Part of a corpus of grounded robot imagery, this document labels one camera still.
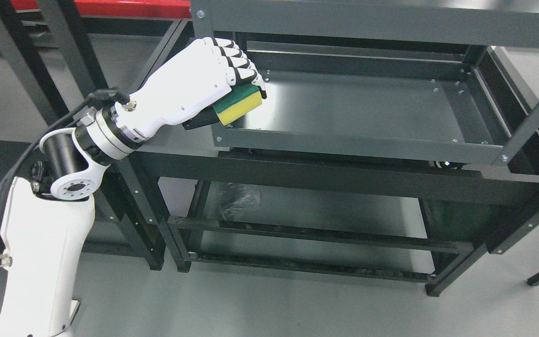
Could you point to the black metal shelf rack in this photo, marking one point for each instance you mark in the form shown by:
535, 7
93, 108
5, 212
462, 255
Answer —
358, 216

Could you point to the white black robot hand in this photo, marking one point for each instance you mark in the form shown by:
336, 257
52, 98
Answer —
198, 76

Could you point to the clear plastic bag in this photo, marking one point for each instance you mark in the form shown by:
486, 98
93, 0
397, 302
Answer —
236, 199

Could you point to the red metal beam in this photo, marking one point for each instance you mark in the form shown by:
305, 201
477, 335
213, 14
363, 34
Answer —
159, 9

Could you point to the grey metal shelf cart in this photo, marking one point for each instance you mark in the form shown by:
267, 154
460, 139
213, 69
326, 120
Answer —
404, 79

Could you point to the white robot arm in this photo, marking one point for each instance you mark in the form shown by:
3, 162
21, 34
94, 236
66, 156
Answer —
47, 208

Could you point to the green yellow sponge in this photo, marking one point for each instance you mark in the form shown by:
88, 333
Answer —
237, 103

